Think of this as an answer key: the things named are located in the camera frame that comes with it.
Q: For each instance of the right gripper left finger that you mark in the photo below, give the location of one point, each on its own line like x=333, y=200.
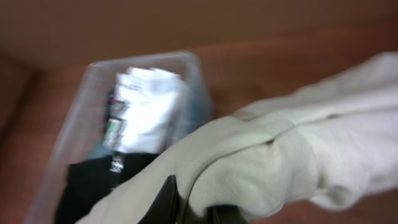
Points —
x=165, y=206

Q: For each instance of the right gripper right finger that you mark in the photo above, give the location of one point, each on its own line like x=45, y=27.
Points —
x=225, y=214

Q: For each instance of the black garment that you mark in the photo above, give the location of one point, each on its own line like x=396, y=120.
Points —
x=87, y=183

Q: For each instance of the white printed t-shirt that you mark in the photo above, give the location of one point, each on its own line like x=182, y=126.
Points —
x=144, y=104

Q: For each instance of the cream cloth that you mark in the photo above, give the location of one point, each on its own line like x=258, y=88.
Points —
x=331, y=143

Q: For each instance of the clear plastic storage container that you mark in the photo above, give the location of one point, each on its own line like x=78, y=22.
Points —
x=83, y=126

